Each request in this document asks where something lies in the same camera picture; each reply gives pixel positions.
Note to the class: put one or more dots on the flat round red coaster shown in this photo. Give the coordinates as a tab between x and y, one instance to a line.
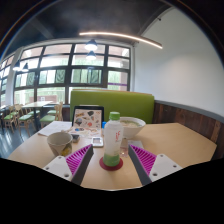
101	165

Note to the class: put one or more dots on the wooden dining table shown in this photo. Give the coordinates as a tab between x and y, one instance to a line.
36	105

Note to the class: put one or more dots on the colourful sticker sheet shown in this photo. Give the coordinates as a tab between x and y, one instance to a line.
85	132

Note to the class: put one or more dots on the small clear glass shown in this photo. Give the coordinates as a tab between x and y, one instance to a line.
124	150

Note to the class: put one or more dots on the group of pendant ceiling lamps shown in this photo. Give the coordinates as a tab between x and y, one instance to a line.
91	46

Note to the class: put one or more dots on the group of green-seated wooden chairs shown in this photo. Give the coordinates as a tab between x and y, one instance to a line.
25	118

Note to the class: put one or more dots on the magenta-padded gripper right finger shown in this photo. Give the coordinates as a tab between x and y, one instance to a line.
165	166

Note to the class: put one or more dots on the curved linear ceiling light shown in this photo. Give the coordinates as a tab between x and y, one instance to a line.
123	36

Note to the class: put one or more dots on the small dark box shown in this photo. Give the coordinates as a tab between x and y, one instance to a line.
75	137

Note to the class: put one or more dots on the green upholstered bench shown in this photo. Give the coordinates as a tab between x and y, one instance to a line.
133	103

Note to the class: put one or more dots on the small white screen device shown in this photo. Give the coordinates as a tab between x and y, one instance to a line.
97	142

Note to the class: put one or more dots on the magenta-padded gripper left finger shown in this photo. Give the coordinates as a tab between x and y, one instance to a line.
58	166

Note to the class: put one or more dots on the blue-capped small item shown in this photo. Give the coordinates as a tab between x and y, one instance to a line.
104	125

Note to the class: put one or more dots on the white paper sheet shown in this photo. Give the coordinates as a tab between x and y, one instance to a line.
53	128

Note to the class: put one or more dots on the black sticker-covered tablet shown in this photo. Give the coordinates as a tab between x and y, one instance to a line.
87	118

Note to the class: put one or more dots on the white ceramic bowl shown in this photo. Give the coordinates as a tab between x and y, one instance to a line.
135	128

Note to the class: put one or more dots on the beige swirl-patterned mug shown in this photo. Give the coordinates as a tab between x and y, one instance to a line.
59	145

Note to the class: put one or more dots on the clear green-capped drink bottle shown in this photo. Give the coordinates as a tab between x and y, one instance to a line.
112	140

